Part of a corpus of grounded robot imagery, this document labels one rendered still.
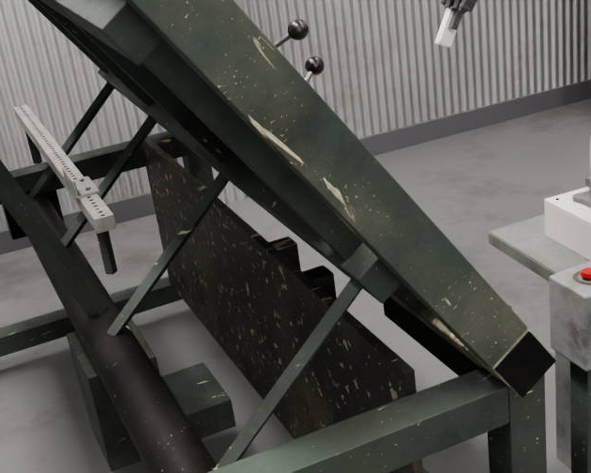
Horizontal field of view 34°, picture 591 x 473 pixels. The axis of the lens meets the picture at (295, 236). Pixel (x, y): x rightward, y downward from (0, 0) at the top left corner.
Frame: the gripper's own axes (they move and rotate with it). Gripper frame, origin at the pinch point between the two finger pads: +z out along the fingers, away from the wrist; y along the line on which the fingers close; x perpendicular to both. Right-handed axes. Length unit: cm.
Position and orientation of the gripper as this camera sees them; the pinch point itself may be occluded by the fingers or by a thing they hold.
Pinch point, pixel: (448, 28)
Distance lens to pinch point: 188.6
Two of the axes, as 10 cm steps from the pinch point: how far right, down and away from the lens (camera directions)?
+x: 8.5, 1.5, 5.0
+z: -3.0, 9.3, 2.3
